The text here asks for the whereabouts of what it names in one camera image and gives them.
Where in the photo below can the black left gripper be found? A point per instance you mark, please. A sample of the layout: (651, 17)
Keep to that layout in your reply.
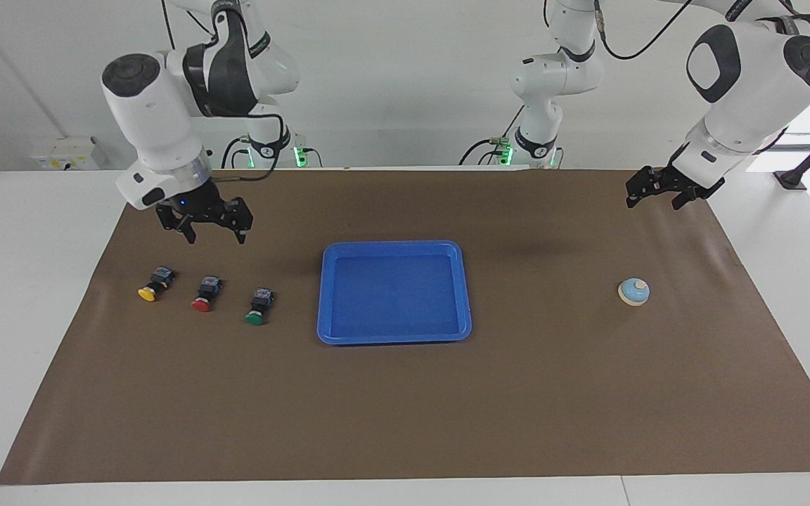
(672, 181)

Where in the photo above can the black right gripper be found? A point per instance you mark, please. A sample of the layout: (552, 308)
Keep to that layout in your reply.
(204, 207)

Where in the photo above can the red push button switch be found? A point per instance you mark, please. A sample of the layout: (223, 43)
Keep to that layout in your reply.
(202, 303)

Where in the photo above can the yellow push button switch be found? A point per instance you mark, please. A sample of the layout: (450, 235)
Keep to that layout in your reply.
(148, 293)

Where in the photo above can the green push button switch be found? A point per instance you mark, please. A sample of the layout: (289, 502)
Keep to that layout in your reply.
(255, 317)

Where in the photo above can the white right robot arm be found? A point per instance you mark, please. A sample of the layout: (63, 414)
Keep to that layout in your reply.
(152, 119)

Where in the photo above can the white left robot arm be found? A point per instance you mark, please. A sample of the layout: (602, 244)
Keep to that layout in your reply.
(735, 91)

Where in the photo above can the light blue desk bell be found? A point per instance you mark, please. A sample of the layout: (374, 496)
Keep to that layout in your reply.
(633, 289)

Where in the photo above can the blue plastic tray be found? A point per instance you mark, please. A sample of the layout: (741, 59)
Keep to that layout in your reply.
(394, 295)

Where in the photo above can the brown table mat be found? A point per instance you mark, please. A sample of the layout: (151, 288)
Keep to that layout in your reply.
(405, 407)

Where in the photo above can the white wall power socket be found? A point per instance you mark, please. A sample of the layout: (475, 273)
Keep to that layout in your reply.
(67, 154)

